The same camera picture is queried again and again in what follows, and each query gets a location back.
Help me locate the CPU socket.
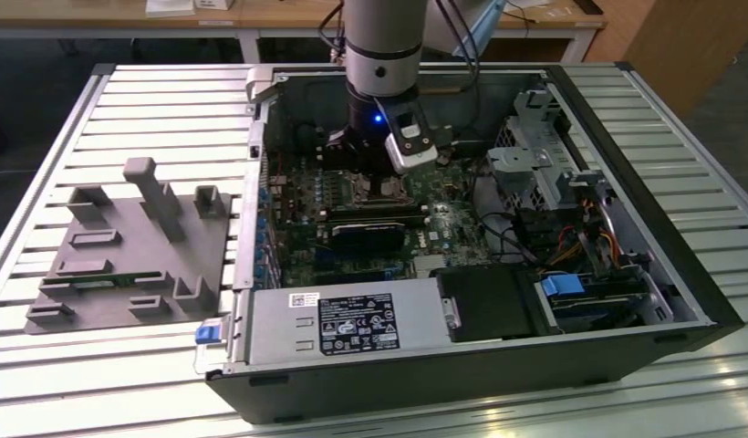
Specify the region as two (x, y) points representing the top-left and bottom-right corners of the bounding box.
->
(348, 175), (413, 210)

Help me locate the black graphics card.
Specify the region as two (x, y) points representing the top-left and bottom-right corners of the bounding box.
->
(329, 221), (408, 255)

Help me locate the green motherboard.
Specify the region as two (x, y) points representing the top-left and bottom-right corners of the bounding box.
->
(268, 145), (494, 291)

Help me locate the silver finned heat sink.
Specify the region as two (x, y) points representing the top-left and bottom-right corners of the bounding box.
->
(413, 255), (452, 276)

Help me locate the metal disk bay cage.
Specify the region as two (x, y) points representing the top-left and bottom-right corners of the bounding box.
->
(486, 89), (608, 212)

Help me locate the black plastic drive shroud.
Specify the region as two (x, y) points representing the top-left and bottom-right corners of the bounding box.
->
(432, 264), (560, 344)

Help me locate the silver power supply with label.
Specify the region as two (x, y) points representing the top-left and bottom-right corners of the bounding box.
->
(239, 277), (456, 367)

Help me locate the blue disk carrier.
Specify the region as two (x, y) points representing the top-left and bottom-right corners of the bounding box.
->
(534, 272), (656, 332)

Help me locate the blue plastic case latch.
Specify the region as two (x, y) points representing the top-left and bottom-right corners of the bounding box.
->
(194, 320), (226, 345)

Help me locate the green RAM stick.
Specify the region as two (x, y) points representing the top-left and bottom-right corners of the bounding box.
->
(69, 272), (169, 287)

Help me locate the black open PC case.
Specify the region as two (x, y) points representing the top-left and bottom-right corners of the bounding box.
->
(203, 61), (747, 425)

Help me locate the wooden desk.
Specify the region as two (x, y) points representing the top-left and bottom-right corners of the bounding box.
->
(0, 0), (608, 65)

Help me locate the grey plastic parts rack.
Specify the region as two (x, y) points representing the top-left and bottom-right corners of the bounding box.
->
(22, 157), (239, 337)

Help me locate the wooden cabinet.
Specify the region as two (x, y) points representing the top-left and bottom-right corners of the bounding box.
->
(623, 0), (748, 118)

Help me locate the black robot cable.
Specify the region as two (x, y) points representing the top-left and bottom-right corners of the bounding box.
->
(434, 0), (482, 99)

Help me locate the silver metal cage bracket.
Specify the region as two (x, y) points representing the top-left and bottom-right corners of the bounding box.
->
(486, 146), (549, 183)

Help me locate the black cable loop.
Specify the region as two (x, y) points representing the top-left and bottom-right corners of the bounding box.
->
(474, 212), (544, 268)

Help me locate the yellow red wire bundle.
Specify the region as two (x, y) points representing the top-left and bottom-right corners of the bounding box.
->
(548, 226), (623, 271)

